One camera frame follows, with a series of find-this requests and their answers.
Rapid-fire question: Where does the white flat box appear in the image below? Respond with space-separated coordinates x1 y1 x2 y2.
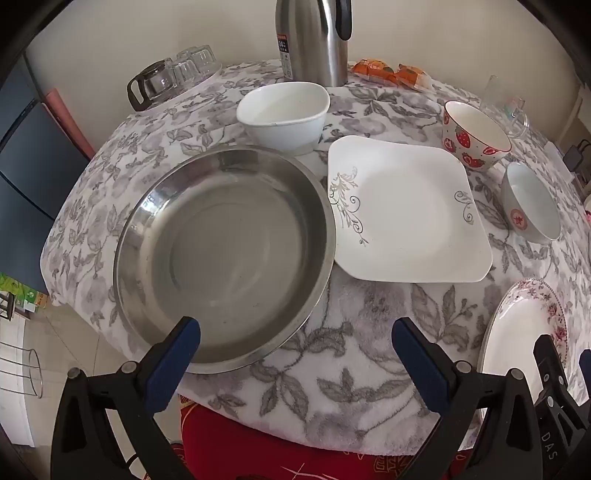
545 143 573 171

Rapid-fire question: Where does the pink floral round plate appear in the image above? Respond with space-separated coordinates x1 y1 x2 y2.
478 277 568 416

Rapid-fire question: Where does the red patterned chair cloth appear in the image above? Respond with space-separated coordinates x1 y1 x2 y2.
173 397 476 480

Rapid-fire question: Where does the stainless steel thermos jug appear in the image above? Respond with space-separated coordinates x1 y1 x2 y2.
276 0 349 88

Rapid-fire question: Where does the strawberry print bowl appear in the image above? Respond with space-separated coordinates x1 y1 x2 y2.
442 100 512 172

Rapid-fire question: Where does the white round tray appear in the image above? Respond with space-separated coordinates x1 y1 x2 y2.
134 69 225 114

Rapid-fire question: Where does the metal wire rack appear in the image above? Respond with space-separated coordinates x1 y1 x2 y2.
0 348 44 400

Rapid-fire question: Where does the white square bowl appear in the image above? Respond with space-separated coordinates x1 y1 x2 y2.
236 82 330 155

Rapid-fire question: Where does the clear glass mug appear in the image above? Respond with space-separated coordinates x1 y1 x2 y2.
480 75 529 139

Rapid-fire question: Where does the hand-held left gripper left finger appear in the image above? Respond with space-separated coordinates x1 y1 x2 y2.
52 316 201 480

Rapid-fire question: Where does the clear drinking glass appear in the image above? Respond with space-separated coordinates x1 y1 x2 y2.
187 45 221 78
173 58 202 87

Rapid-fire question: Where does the small grey bowl red mark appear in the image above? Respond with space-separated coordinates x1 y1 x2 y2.
502 162 561 243

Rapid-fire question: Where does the pink rolled mat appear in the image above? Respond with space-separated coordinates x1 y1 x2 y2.
44 88 90 160

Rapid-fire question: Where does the glass teapot black handle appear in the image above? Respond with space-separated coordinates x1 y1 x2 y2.
127 60 181 112

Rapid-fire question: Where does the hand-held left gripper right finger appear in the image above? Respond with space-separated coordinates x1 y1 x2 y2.
392 318 541 480

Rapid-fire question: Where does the dark blue cabinet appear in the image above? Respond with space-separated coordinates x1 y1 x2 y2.
0 55 90 296

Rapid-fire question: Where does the stainless steel basin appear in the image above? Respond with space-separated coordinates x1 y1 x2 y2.
113 147 337 374

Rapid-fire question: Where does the white square scroll-print plate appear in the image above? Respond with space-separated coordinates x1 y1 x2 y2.
327 135 493 283

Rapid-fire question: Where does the green printed box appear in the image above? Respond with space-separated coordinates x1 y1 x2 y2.
0 272 49 319

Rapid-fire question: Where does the black power adapter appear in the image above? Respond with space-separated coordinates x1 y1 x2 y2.
566 143 591 176

